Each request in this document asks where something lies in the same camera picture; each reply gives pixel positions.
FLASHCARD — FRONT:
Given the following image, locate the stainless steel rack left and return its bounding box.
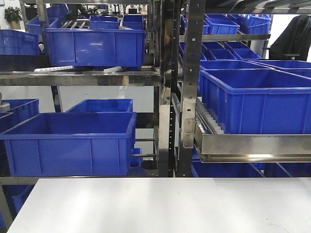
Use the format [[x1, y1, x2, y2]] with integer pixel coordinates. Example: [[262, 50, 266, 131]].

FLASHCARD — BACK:
[[0, 0, 175, 229]]

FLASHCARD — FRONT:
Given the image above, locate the stainless steel rack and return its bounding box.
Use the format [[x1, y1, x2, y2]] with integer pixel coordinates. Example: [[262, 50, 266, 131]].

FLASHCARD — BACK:
[[171, 0, 311, 178], [0, 0, 175, 229]]

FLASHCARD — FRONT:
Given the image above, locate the blue bin behind lower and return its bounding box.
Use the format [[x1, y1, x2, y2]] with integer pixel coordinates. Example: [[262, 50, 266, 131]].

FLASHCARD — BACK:
[[66, 99, 134, 113]]

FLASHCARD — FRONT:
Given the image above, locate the blue bin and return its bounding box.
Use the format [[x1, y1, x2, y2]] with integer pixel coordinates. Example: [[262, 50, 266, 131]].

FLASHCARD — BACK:
[[0, 29, 40, 55], [66, 99, 134, 113]]

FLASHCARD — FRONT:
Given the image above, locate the blue bin upper shelf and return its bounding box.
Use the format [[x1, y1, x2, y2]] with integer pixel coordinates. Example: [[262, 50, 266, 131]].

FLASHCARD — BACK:
[[44, 28, 146, 67]]

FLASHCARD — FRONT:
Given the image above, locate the stainless steel rack right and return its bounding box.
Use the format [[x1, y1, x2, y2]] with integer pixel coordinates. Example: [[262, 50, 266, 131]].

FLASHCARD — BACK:
[[171, 0, 311, 178]]

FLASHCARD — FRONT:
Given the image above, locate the large blue bin right rack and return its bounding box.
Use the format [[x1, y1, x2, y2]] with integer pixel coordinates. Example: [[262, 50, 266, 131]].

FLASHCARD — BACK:
[[200, 68, 311, 134]]

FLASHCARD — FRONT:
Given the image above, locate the large blue bin lower shelf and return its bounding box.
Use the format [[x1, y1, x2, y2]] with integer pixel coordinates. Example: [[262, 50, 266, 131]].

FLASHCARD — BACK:
[[0, 112, 137, 177]]

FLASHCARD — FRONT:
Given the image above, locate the black jacket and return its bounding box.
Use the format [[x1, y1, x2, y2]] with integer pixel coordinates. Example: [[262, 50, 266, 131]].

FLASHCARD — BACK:
[[269, 15, 311, 61]]

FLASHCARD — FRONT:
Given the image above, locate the blue bin far left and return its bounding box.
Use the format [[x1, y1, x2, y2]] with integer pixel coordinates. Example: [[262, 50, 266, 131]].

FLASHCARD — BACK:
[[0, 29, 40, 55]]

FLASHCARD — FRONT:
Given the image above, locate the potted plant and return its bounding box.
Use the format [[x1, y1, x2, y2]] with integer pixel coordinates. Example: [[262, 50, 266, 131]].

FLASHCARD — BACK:
[[4, 7, 22, 30]]

